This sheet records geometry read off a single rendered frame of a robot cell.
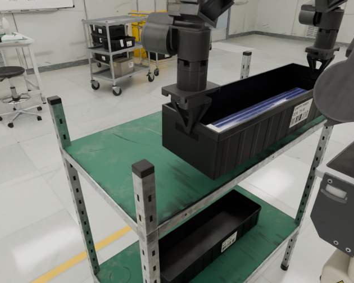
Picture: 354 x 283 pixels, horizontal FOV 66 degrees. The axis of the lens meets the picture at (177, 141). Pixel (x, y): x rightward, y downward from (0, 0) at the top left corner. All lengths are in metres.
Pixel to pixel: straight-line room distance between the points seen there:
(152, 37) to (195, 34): 0.09
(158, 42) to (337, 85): 0.30
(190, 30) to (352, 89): 0.26
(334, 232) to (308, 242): 1.27
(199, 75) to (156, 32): 0.11
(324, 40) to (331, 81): 0.58
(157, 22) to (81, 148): 0.45
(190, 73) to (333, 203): 0.38
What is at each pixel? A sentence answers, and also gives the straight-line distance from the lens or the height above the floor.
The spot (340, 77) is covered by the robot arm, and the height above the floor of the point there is 1.27.
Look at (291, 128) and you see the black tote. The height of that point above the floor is 1.03.
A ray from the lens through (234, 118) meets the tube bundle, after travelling 0.73.
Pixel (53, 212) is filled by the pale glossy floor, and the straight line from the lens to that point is 2.12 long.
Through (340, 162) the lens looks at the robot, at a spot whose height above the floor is 1.04.
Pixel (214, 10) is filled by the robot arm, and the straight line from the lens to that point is 0.52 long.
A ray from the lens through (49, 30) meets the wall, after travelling 5.49.
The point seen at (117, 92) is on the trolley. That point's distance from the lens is 3.92.
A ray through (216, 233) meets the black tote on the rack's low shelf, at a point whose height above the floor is 0.36.
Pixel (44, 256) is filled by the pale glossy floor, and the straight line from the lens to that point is 1.88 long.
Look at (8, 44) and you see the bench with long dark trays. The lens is 3.72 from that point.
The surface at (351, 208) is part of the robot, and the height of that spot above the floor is 1.00.
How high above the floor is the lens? 1.37
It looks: 30 degrees down
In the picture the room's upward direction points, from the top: straight up
